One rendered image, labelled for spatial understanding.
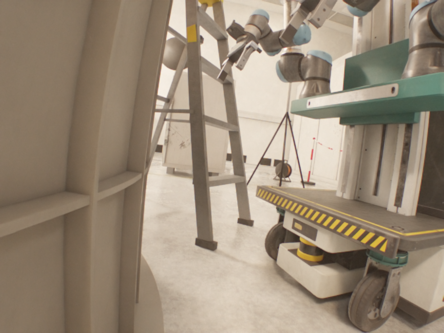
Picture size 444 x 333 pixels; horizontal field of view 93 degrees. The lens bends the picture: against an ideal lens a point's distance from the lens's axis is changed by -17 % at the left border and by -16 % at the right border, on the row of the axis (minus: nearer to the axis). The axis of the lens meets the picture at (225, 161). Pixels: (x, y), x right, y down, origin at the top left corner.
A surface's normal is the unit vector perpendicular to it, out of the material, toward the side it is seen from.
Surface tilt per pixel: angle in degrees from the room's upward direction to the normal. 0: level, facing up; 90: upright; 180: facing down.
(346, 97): 90
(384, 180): 90
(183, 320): 0
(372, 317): 85
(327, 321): 0
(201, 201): 87
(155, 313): 0
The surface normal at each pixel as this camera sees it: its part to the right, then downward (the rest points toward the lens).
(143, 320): 0.13, -0.99
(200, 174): -0.43, -0.07
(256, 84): 0.17, 0.07
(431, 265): -0.93, -0.11
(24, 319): 0.99, 0.13
